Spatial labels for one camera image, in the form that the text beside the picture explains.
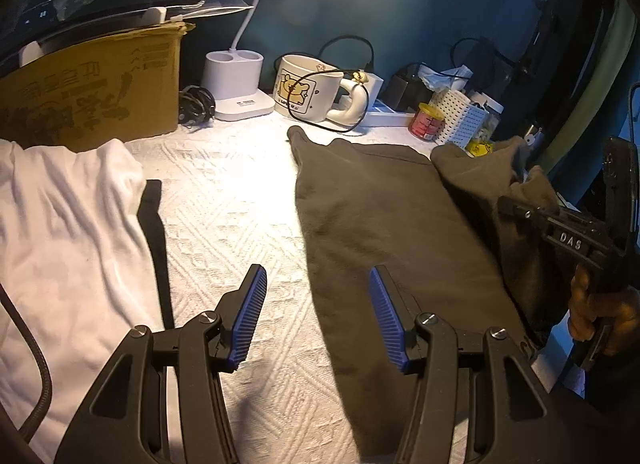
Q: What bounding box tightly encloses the dark brown t-shirt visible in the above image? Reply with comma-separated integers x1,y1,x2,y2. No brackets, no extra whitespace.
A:
288,126,566,458

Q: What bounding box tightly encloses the black coiled cable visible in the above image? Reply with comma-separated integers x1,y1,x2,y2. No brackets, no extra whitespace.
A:
178,84,217,126

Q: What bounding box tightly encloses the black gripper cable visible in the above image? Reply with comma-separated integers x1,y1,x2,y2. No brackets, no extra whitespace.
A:
0,283,54,445

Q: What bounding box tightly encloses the white power strip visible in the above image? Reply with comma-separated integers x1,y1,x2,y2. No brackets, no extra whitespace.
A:
361,100,414,128

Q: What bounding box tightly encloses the white desk lamp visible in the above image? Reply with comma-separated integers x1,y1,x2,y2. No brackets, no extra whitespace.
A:
200,0,386,122

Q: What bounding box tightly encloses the white crumpled tissue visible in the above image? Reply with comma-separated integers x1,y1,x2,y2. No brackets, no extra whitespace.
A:
418,65,473,93

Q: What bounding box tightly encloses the steel tumbler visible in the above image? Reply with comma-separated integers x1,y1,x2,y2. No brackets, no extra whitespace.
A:
524,125,544,151

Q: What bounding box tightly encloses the white perforated plastic basket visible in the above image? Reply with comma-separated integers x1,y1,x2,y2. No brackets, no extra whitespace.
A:
430,90,488,149

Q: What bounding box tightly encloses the white cartoon mug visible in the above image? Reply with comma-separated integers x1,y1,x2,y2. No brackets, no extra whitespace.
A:
272,54,369,127

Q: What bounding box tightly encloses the red can yellow lid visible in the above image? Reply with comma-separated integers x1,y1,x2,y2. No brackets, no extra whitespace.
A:
408,102,445,141

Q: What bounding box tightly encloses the yellow green curtain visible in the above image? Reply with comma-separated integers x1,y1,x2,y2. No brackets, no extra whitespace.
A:
537,0,637,175

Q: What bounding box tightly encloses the person's right hand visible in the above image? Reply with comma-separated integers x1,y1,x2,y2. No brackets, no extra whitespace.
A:
568,264,639,356

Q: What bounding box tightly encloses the cardboard box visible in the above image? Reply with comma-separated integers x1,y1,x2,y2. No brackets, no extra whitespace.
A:
1,22,193,152

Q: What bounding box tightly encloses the white usb charger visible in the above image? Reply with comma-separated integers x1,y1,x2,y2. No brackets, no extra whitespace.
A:
352,70,384,108

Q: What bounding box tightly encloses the white t-shirt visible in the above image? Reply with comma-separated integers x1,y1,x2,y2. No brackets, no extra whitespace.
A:
1,139,163,463

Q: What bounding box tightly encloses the black power adapter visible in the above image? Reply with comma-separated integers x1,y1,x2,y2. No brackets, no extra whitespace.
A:
380,74,434,112

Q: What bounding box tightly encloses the glass jar white lid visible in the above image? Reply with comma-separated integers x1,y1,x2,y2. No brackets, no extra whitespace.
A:
470,92,503,143

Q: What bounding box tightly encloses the yellow snack packet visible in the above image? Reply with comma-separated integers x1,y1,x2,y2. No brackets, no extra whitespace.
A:
465,139,495,158

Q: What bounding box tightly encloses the black cable over mug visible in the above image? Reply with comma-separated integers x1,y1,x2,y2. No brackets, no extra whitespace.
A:
284,69,371,134

